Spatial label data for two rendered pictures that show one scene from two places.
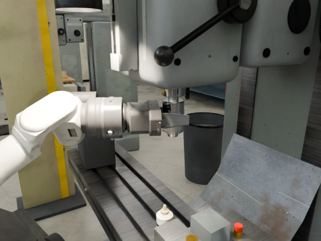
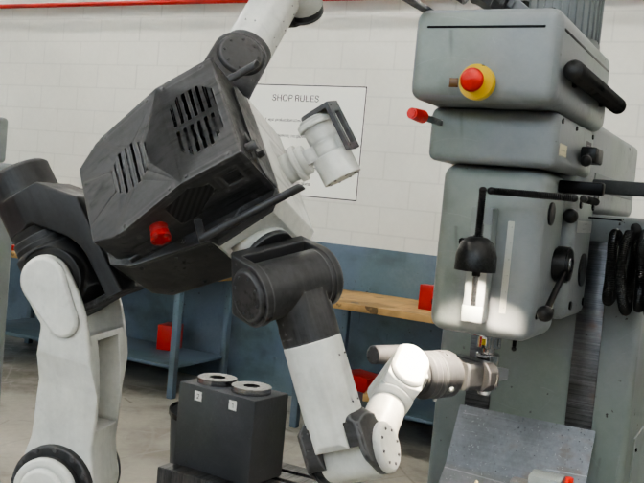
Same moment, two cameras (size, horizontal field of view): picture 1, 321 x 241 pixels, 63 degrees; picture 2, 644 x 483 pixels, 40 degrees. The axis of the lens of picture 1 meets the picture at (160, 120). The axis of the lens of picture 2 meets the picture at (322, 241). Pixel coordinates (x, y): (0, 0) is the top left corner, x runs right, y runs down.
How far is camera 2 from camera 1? 138 cm
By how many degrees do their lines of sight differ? 35
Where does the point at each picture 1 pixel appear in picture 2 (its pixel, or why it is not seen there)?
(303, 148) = (566, 409)
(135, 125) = (472, 379)
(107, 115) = (451, 369)
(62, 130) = not seen: hidden behind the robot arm
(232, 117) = not seen: hidden behind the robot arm
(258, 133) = (501, 400)
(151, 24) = (518, 284)
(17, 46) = not seen: outside the picture
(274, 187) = (540, 465)
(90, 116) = (439, 371)
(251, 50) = (562, 303)
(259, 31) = (567, 287)
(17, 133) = (398, 389)
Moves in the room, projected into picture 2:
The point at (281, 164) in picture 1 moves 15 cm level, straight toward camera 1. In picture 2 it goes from (542, 435) to (565, 454)
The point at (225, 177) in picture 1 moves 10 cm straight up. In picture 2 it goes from (462, 470) to (467, 427)
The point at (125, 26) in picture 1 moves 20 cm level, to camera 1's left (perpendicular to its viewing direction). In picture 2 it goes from (488, 281) to (401, 278)
